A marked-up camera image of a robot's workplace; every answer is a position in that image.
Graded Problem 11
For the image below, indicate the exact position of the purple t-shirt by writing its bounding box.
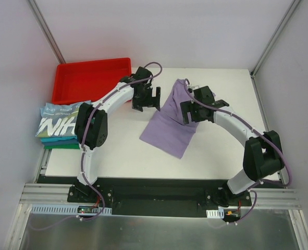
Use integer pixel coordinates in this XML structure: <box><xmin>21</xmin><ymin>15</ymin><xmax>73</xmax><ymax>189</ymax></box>
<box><xmin>140</xmin><ymin>79</ymin><xmax>199</xmax><ymax>159</ymax></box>

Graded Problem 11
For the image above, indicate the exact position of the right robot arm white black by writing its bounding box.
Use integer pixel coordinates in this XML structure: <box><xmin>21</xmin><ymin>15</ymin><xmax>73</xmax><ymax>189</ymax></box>
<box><xmin>180</xmin><ymin>86</ymin><xmax>285</xmax><ymax>207</ymax></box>

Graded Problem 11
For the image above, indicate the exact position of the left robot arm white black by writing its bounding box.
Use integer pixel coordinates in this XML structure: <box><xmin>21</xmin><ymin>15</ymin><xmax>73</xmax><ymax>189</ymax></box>
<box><xmin>67</xmin><ymin>62</ymin><xmax>163</xmax><ymax>203</ymax></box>

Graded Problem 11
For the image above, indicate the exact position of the red plastic bin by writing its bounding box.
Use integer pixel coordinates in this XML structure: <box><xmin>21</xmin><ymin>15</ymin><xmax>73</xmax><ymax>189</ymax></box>
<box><xmin>51</xmin><ymin>57</ymin><xmax>131</xmax><ymax>105</ymax></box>

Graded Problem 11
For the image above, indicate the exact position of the folded green shirt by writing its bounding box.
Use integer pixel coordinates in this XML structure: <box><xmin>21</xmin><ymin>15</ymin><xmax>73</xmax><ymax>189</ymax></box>
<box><xmin>44</xmin><ymin>144</ymin><xmax>80</xmax><ymax>149</ymax></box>

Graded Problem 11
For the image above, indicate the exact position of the folded teal shirt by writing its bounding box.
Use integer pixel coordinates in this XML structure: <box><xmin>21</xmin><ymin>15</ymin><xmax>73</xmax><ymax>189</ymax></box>
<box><xmin>41</xmin><ymin>137</ymin><xmax>78</xmax><ymax>146</ymax></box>

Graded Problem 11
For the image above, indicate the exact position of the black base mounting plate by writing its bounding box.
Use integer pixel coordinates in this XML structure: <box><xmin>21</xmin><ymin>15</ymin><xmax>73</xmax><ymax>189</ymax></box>
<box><xmin>67</xmin><ymin>177</ymin><xmax>253</xmax><ymax>217</ymax></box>

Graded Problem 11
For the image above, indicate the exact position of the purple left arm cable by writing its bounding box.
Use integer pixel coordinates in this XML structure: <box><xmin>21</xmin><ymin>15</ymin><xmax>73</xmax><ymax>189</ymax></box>
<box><xmin>79</xmin><ymin>61</ymin><xmax>163</xmax><ymax>193</ymax></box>

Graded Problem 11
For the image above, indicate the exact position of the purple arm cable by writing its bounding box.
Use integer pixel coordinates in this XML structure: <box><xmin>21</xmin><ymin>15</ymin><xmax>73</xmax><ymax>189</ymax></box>
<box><xmin>79</xmin><ymin>61</ymin><xmax>163</xmax><ymax>193</ymax></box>
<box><xmin>186</xmin><ymin>78</ymin><xmax>293</xmax><ymax>209</ymax></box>

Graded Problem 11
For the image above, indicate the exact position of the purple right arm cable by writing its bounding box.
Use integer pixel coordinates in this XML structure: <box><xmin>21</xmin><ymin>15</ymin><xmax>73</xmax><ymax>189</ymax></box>
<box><xmin>186</xmin><ymin>78</ymin><xmax>293</xmax><ymax>209</ymax></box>

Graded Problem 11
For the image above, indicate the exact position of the right white cable duct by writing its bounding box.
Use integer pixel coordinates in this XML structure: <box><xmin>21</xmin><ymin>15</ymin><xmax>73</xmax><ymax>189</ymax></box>
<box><xmin>206</xmin><ymin>208</ymin><xmax>225</xmax><ymax>219</ymax></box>

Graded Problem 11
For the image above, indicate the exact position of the white cable duct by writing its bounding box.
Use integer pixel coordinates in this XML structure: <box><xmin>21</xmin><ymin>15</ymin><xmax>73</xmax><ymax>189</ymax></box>
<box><xmin>31</xmin><ymin>204</ymin><xmax>112</xmax><ymax>216</ymax></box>
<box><xmin>206</xmin><ymin>208</ymin><xmax>225</xmax><ymax>219</ymax></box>

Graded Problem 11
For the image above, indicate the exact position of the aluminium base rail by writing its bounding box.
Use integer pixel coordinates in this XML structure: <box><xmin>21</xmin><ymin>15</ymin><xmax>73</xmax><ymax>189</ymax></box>
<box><xmin>20</xmin><ymin>182</ymin><xmax>73</xmax><ymax>204</ymax></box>

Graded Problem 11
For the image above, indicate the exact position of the left aluminium frame post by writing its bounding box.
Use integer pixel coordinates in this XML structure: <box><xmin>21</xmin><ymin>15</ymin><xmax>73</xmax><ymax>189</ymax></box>
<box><xmin>27</xmin><ymin>0</ymin><xmax>66</xmax><ymax>64</ymax></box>

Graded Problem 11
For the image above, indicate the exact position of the aluminium frame post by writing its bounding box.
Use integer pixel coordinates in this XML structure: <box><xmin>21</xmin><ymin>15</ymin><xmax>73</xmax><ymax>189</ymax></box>
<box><xmin>250</xmin><ymin>0</ymin><xmax>303</xmax><ymax>79</ymax></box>
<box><xmin>27</xmin><ymin>0</ymin><xmax>66</xmax><ymax>64</ymax></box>

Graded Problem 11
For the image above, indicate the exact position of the left white cable duct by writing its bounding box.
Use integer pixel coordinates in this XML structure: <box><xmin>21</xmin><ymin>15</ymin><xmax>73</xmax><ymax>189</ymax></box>
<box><xmin>31</xmin><ymin>204</ymin><xmax>112</xmax><ymax>216</ymax></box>

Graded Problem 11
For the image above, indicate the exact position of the right aluminium frame post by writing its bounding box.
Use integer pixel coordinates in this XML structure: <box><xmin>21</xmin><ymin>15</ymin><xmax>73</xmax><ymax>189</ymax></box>
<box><xmin>250</xmin><ymin>0</ymin><xmax>303</xmax><ymax>79</ymax></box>

